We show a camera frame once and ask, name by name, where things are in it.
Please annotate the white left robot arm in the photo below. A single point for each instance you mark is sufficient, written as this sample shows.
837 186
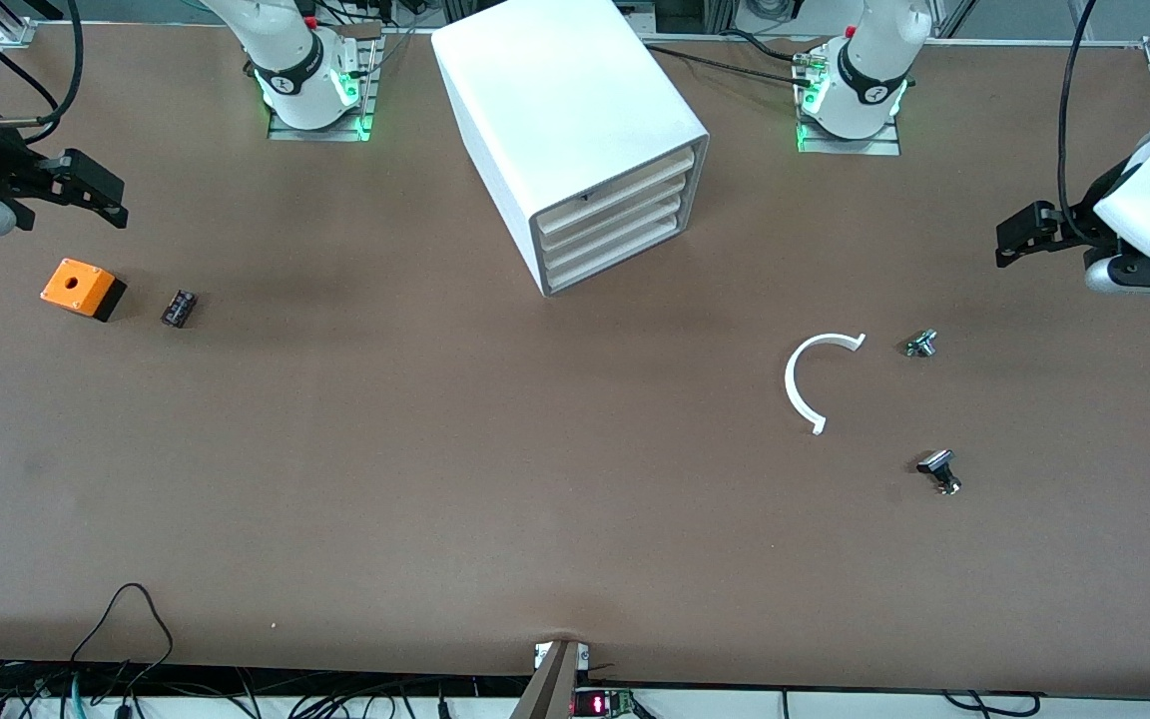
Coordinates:
864 70

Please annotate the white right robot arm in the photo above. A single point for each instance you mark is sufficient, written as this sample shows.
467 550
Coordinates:
295 60

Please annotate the black headed silver push button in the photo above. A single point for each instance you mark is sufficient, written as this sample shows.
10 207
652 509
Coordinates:
937 462

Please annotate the orange box with black base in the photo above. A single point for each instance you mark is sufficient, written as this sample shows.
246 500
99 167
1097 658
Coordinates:
76 285

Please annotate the small black terminal block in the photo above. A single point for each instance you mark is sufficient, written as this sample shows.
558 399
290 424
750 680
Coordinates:
179 309

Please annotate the white curved plastic arc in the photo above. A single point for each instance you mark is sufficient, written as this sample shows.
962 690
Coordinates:
790 384

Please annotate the circuit board with red display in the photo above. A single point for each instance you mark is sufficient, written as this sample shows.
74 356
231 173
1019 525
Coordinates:
597 704

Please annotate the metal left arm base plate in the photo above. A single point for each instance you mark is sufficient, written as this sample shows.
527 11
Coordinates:
874 147

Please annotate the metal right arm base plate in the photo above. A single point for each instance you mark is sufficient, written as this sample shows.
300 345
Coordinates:
286 133

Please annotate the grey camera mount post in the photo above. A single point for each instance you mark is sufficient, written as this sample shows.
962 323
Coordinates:
550 689

